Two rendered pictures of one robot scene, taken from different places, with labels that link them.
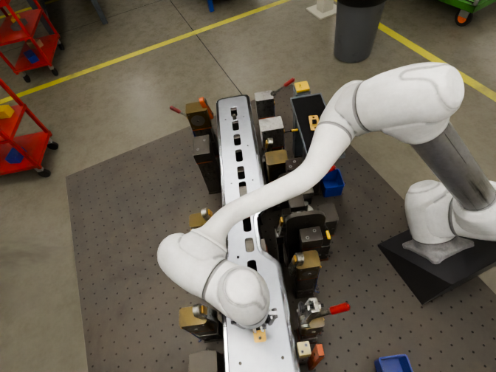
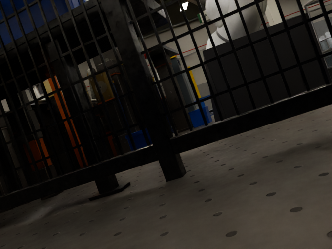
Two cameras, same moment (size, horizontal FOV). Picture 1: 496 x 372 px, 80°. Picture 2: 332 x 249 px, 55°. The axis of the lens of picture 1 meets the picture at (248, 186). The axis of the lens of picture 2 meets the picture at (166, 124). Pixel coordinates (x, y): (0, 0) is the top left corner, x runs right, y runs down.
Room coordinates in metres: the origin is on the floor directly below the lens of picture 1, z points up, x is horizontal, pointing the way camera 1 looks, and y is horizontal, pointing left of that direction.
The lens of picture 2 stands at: (-0.90, -0.66, 0.79)
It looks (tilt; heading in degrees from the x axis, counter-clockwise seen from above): 1 degrees down; 14
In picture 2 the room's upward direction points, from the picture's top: 20 degrees counter-clockwise
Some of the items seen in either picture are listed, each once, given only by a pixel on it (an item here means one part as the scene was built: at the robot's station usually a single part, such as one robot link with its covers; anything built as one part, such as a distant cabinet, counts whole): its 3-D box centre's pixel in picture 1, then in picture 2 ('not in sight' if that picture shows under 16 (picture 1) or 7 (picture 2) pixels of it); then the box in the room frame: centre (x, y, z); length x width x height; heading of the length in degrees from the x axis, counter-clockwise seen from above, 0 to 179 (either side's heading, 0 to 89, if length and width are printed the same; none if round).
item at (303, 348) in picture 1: (302, 355); (66, 129); (0.10, -0.06, 0.88); 0.04 x 0.04 x 0.37; 87
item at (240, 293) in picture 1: (239, 291); not in sight; (0.19, 0.06, 1.39); 0.13 x 0.11 x 0.16; 49
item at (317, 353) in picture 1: (314, 359); (63, 108); (0.07, -0.09, 0.95); 0.03 x 0.01 x 0.50; 177
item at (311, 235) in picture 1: (308, 257); (123, 107); (0.41, -0.17, 0.91); 0.07 x 0.05 x 0.42; 87
